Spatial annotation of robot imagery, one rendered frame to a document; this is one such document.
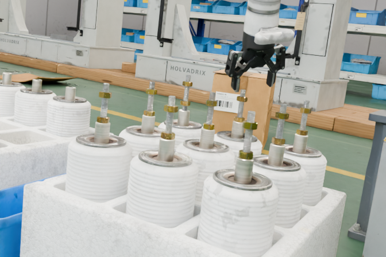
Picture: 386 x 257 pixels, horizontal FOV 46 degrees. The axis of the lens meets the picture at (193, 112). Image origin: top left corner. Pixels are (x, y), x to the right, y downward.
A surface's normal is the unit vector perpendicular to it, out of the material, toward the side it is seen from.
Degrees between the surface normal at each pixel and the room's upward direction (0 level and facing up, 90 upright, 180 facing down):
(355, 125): 90
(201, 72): 90
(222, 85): 90
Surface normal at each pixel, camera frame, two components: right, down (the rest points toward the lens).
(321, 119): -0.57, 0.07
